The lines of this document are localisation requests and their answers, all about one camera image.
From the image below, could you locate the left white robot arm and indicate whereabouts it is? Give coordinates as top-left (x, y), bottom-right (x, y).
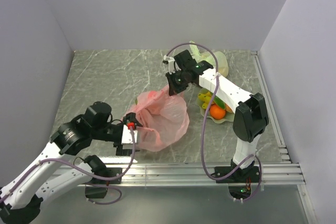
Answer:
top-left (1, 101), bottom-right (142, 223)

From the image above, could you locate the aluminium rail frame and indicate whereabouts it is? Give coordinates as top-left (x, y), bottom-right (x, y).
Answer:
top-left (15, 50), bottom-right (320, 224)

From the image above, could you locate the fake watermelon slice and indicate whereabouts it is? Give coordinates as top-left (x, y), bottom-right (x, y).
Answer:
top-left (214, 96), bottom-right (226, 110)

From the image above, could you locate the pink plastic bag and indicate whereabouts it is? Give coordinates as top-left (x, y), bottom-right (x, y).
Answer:
top-left (127, 86), bottom-right (190, 152)

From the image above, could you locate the fake orange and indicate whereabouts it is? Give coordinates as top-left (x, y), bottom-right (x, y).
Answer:
top-left (209, 104), bottom-right (226, 120)

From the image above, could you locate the fake peach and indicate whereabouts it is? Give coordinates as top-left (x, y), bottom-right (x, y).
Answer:
top-left (225, 104), bottom-right (234, 113)

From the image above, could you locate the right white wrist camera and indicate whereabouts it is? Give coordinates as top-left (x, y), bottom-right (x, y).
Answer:
top-left (163, 55), bottom-right (180, 74)

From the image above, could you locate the green wavy fruit plate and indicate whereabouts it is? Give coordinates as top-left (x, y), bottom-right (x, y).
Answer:
top-left (196, 88), bottom-right (235, 124)

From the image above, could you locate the tied green plastic bag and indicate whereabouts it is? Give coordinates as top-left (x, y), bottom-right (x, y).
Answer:
top-left (188, 40), bottom-right (229, 77)

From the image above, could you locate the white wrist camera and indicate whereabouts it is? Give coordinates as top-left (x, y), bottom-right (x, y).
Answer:
top-left (163, 55), bottom-right (180, 74)
top-left (121, 122), bottom-right (139, 145)

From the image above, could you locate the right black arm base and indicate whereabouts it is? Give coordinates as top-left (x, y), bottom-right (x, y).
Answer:
top-left (216, 163), bottom-right (262, 202)

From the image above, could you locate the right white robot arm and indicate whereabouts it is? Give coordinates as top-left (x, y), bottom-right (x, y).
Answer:
top-left (163, 50), bottom-right (269, 182)

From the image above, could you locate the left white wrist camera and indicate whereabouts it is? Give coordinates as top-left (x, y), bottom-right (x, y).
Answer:
top-left (121, 122), bottom-right (139, 145)

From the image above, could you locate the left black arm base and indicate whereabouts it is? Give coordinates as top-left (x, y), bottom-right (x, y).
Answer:
top-left (74, 167), bottom-right (123, 199)

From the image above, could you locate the fake banana bunch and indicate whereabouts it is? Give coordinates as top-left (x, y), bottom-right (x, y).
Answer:
top-left (198, 91), bottom-right (212, 110)

